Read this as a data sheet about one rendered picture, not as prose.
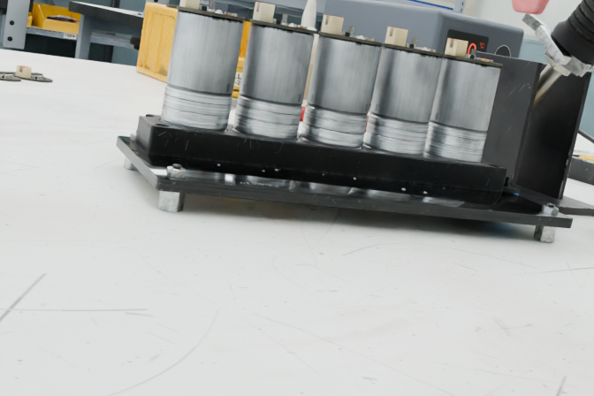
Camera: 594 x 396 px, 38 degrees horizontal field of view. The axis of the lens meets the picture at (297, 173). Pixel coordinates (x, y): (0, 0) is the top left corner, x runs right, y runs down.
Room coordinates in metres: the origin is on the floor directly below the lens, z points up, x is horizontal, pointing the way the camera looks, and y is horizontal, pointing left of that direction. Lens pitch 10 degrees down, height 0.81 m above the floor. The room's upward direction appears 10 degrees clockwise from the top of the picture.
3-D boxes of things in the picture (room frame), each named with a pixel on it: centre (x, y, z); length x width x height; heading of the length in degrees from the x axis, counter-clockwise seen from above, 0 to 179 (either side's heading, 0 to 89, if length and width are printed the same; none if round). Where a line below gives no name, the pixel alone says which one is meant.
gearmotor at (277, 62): (0.32, 0.01, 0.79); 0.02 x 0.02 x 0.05
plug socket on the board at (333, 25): (0.33, 0.00, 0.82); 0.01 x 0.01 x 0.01; 24
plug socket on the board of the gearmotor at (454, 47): (0.36, -0.06, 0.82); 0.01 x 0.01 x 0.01; 24
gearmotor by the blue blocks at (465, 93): (0.36, -0.06, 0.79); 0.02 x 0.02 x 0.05
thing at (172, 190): (0.32, -0.02, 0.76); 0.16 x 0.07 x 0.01; 114
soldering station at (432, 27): (0.81, -0.09, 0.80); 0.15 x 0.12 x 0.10; 39
